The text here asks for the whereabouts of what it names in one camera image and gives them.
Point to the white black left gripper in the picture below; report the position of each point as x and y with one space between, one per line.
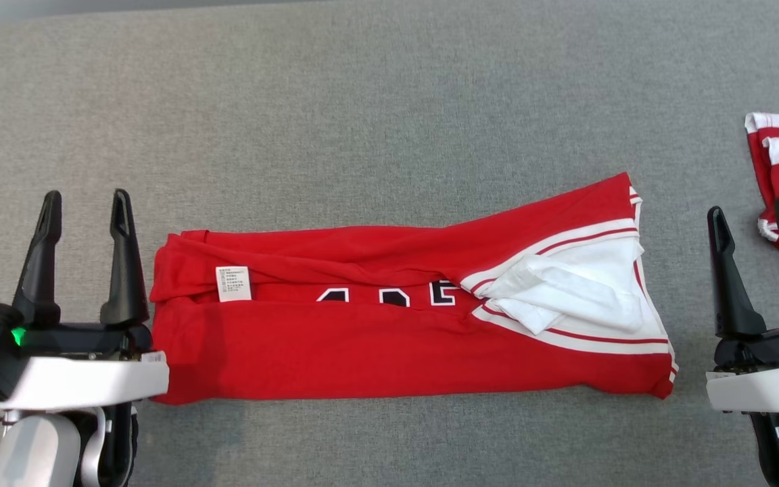
92 375

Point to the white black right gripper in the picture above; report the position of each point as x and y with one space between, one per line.
768 389

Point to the red shirt with white sleeves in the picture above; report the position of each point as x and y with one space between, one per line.
396 352

